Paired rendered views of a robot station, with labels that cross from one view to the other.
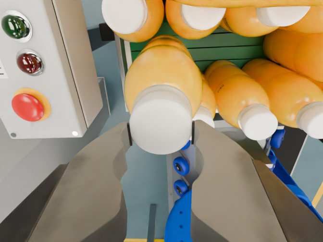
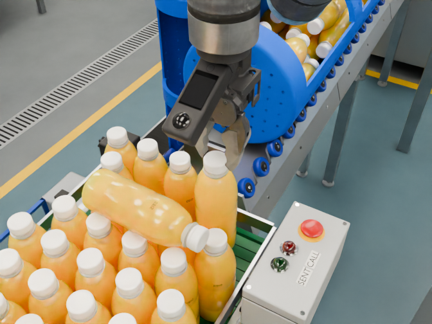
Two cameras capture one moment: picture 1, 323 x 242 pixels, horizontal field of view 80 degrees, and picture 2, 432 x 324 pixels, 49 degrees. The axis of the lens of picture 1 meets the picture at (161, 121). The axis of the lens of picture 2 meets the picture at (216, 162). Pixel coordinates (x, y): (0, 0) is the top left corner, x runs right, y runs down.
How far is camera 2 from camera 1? 0.64 m
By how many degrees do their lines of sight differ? 27
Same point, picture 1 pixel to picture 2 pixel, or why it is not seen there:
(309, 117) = (152, 152)
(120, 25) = (220, 233)
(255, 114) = (179, 164)
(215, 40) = not seen: hidden behind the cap
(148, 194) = (402, 171)
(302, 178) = (151, 108)
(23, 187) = not seen: outside the picture
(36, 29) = (269, 259)
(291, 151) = not seen: hidden behind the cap
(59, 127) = (305, 212)
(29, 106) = (308, 227)
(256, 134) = (184, 155)
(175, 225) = (283, 117)
